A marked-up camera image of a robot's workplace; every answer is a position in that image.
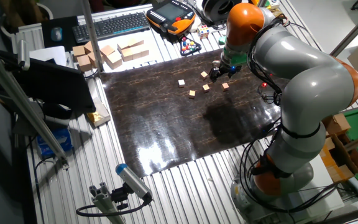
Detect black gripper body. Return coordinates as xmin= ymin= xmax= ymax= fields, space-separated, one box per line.
xmin=213 ymin=60 xmax=242 ymax=78

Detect black triangular ball tray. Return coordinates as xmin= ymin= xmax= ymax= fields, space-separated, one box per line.
xmin=180 ymin=36 xmax=203 ymax=57

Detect small board with red light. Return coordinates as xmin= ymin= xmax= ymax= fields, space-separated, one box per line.
xmin=257 ymin=81 xmax=273 ymax=101

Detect rubik's cube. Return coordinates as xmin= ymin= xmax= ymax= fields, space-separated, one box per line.
xmin=197 ymin=24 xmax=210 ymax=40

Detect orange black teach pendant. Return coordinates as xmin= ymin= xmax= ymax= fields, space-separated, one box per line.
xmin=145 ymin=0 xmax=197 ymax=35

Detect yellow and white small items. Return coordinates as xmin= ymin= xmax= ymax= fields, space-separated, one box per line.
xmin=265 ymin=0 xmax=282 ymax=10

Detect black keyboard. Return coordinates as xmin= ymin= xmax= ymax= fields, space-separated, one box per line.
xmin=71 ymin=11 xmax=151 ymax=44

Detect white box with gold foil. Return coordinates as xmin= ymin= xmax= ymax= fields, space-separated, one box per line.
xmin=86 ymin=98 xmax=111 ymax=128

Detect cardboard box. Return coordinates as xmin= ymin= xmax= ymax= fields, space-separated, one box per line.
xmin=319 ymin=113 xmax=358 ymax=184

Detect white board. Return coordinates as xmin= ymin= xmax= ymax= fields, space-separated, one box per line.
xmin=286 ymin=154 xmax=345 ymax=218

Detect black monitor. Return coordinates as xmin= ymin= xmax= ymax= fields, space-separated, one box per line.
xmin=0 ymin=49 xmax=96 ymax=114

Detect grey blue computer mouse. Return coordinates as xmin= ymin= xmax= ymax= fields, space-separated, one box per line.
xmin=50 ymin=26 xmax=63 ymax=42

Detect short aluminium extrusion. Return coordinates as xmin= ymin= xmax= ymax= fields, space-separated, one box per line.
xmin=88 ymin=182 xmax=126 ymax=224

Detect white paper sheet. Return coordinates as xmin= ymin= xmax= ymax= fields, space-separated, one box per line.
xmin=29 ymin=45 xmax=67 ymax=67

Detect blue packet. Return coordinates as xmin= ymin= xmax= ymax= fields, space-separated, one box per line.
xmin=36 ymin=128 xmax=73 ymax=158

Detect black mouse pad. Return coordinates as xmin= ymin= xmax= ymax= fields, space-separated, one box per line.
xmin=41 ymin=15 xmax=80 ymax=52

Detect long aluminium beam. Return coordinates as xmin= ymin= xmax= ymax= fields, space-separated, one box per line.
xmin=0 ymin=43 xmax=70 ymax=170

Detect white round rim bin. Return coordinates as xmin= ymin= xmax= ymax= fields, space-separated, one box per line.
xmin=0 ymin=2 xmax=55 ymax=44

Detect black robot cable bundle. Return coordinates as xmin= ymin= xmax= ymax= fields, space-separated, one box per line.
xmin=239 ymin=14 xmax=341 ymax=215

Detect silver camera blue cap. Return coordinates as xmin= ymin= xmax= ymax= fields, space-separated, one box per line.
xmin=115 ymin=163 xmax=154 ymax=202

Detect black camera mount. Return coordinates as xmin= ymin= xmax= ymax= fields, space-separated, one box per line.
xmin=110 ymin=183 xmax=136 ymax=211

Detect black camera cable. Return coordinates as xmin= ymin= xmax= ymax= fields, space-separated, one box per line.
xmin=75 ymin=195 xmax=154 ymax=218

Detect silver camera on beam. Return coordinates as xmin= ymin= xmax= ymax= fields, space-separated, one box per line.
xmin=17 ymin=39 xmax=30 ymax=71

